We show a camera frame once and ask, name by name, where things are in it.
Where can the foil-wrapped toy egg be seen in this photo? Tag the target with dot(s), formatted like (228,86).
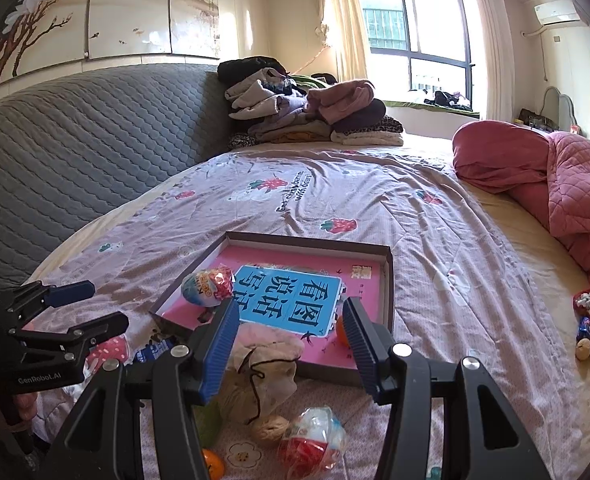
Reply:
(207,285)

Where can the grey quilted headboard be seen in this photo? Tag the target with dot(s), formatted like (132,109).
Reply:
(100,135)

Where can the shallow brown cardboard box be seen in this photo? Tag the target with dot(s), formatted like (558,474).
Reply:
(387,285)

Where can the lilac printed bed sheet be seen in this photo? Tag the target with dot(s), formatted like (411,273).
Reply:
(375,200)

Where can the beige curtain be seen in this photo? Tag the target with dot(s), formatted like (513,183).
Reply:
(492,50)
(342,20)

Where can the walnut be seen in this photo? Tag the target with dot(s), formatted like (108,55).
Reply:
(270,429)

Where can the vanity mirror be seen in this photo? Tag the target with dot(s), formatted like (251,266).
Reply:
(557,107)

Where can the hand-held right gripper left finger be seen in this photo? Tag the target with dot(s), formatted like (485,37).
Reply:
(220,350)

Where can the blue snack packet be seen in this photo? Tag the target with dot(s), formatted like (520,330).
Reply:
(150,355)

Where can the orange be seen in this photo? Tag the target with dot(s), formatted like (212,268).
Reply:
(213,465)
(342,332)

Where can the green windowsill cushion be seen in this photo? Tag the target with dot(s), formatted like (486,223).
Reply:
(415,107)

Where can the beige bed sheet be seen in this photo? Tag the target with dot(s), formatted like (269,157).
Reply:
(525,245)

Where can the white air conditioner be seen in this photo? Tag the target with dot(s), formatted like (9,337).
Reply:
(557,12)

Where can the window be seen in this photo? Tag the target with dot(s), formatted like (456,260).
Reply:
(425,35)

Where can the dark clothes on windowsill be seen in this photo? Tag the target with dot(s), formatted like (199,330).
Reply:
(450,98)

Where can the floral wall mural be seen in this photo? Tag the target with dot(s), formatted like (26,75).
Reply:
(125,10)

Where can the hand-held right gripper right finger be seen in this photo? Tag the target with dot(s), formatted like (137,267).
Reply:
(360,355)

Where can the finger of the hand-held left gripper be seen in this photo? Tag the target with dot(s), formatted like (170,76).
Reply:
(72,291)
(107,323)

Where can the pink quilt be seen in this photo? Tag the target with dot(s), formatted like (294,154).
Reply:
(575,185)

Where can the person's left hand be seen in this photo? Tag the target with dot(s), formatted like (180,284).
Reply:
(25,407)

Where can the pile of folded clothes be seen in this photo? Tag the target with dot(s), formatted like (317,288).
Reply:
(300,110)

